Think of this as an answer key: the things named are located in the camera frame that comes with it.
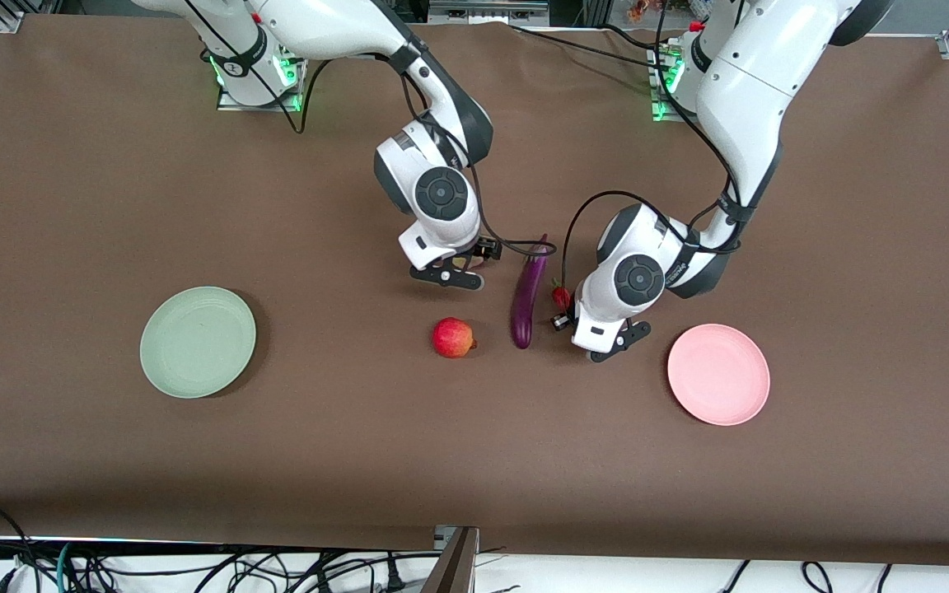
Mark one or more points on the orange background clutter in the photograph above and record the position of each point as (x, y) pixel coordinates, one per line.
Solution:
(643, 10)

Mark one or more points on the red chili pepper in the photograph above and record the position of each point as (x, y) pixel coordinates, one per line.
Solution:
(562, 298)

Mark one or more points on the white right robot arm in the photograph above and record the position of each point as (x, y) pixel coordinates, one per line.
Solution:
(334, 25)

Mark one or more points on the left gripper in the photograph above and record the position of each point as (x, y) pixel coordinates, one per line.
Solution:
(562, 320)

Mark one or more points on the brown table cover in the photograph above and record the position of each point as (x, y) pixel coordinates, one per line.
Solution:
(112, 206)

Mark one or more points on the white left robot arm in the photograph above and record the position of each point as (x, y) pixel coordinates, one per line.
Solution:
(754, 82)

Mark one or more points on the pink round plate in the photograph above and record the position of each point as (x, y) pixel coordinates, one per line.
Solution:
(717, 375)

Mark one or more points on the grey metal crossbar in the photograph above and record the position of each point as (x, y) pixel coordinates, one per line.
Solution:
(483, 10)

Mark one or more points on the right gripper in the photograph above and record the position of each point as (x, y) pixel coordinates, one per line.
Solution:
(487, 248)

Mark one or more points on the long purple eggplant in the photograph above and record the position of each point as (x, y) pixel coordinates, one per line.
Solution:
(521, 305)

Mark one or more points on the pale green round plate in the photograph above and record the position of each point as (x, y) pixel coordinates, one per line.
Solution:
(194, 346)

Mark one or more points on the red pomegranate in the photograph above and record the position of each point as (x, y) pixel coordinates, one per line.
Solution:
(451, 338)

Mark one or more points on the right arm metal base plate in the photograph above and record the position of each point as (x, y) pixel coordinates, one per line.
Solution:
(236, 103)

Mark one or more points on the brown wooden post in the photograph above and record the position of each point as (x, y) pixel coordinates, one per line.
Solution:
(458, 568)

